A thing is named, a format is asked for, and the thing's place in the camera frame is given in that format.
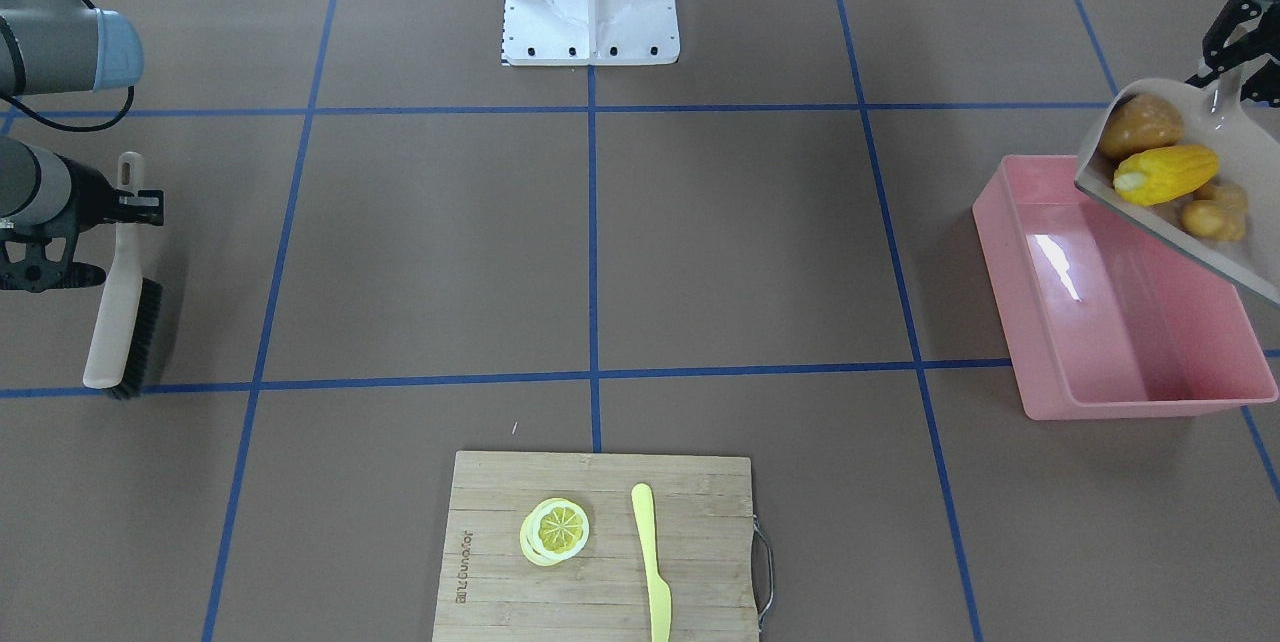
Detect pink plastic bin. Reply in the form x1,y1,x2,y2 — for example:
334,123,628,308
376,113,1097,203
972,155,1277,419

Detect yellow toy lemon slices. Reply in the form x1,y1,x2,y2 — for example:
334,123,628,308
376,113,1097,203
517,497,590,567

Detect beige hand brush black bristles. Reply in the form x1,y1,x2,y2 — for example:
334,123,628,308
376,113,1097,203
82,151,163,400

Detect beige plastic dustpan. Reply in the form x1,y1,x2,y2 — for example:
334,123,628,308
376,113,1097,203
1074,69,1279,306

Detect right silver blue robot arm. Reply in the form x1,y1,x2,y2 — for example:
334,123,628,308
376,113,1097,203
1,0,164,240

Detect tan toy ginger root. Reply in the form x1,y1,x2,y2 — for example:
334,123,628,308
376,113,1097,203
1178,182,1249,242

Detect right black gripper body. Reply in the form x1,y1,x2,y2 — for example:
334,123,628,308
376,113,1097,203
47,156,125,231

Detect yellow plastic toy knife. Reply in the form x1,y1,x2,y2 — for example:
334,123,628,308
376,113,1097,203
631,483,673,641

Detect brown toy potato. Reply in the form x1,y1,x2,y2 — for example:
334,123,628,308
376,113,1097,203
1096,92,1185,162

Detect yellow toy corn cob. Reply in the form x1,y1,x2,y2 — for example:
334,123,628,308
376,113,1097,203
1112,145,1220,206

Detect bamboo cutting board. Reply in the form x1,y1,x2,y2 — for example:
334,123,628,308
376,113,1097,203
431,451,762,641

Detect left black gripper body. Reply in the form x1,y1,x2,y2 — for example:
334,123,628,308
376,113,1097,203
1199,0,1279,73

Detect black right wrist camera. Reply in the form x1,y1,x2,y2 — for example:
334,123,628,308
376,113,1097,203
1,226,108,294

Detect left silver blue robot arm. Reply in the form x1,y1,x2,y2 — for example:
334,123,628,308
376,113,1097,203
1187,0,1279,107

